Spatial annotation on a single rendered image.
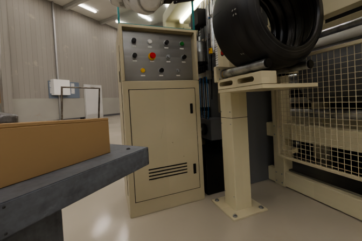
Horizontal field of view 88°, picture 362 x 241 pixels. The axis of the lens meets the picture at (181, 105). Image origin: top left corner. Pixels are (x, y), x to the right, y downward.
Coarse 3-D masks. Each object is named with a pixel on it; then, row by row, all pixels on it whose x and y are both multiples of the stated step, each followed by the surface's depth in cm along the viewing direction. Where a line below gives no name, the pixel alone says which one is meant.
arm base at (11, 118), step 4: (0, 108) 37; (0, 112) 33; (0, 116) 32; (4, 116) 32; (8, 116) 32; (12, 116) 33; (16, 116) 34; (0, 120) 32; (4, 120) 32; (8, 120) 32; (12, 120) 33; (16, 120) 34
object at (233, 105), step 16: (224, 64) 125; (224, 96) 127; (240, 96) 124; (224, 112) 129; (240, 112) 124; (224, 128) 130; (240, 128) 124; (224, 144) 131; (240, 144) 124; (224, 160) 132; (240, 160) 124; (224, 176) 133; (240, 176) 124; (240, 192) 124; (240, 208) 124
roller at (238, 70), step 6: (258, 60) 89; (264, 60) 84; (270, 60) 85; (240, 66) 100; (246, 66) 95; (252, 66) 91; (258, 66) 88; (264, 66) 85; (270, 66) 85; (222, 72) 115; (228, 72) 109; (234, 72) 104; (240, 72) 100; (246, 72) 97
